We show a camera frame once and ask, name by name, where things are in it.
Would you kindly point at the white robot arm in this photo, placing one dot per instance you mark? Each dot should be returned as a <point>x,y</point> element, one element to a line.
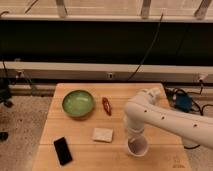
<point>141,109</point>

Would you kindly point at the green ceramic bowl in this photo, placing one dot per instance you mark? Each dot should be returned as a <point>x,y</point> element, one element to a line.
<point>78,103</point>

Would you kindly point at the white ceramic cup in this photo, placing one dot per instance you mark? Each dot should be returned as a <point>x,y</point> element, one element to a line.
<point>136,146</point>

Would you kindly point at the red chili pepper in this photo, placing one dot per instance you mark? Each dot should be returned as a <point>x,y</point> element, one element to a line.
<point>106,106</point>

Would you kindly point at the clear plastic bottle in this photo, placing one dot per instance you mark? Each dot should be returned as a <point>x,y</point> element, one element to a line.
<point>154,92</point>

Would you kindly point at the wooden table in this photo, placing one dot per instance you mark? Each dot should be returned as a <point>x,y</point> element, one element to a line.
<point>97,142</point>

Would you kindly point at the beige sponge block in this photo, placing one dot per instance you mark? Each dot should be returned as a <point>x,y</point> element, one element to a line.
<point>102,134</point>

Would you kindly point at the blue power box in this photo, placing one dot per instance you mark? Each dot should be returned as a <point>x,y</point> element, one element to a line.
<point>183,102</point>

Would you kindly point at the black smartphone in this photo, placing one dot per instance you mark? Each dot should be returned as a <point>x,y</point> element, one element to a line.
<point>62,151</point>

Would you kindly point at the black chair base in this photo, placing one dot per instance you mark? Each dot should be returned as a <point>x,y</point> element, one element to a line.
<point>5,96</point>

